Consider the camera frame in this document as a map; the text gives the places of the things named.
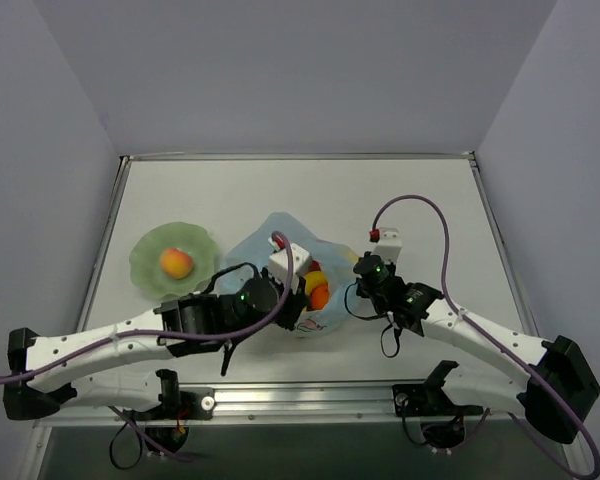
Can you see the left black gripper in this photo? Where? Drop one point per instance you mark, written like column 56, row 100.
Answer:
column 294, row 307

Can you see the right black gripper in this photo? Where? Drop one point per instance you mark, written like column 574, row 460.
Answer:
column 366, row 267

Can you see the small orange fake fruit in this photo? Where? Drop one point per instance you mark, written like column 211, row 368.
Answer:
column 319, row 297

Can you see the yellow fake banana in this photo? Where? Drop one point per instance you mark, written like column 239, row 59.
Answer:
column 313, row 280

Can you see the orange fake peach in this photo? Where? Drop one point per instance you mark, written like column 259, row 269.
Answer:
column 176, row 263

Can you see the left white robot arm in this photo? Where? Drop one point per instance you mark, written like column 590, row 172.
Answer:
column 49, row 374

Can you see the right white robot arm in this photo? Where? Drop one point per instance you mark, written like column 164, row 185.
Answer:
column 550, row 383

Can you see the green glass bowl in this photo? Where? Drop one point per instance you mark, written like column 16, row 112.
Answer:
column 146, row 273

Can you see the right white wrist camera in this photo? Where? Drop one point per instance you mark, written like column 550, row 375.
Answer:
column 387, row 244

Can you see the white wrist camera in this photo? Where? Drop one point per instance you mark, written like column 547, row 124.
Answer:
column 295, row 262
column 387, row 244

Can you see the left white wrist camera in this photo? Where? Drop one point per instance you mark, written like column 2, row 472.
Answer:
column 295, row 262

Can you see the aluminium front rail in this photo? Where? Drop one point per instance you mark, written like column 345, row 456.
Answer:
column 342, row 402

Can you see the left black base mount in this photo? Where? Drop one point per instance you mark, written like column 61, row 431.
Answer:
column 163, row 430

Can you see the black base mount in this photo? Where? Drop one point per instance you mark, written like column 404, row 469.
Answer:
column 436, row 424
column 163, row 430

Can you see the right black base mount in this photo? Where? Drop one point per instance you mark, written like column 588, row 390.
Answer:
column 436, row 424

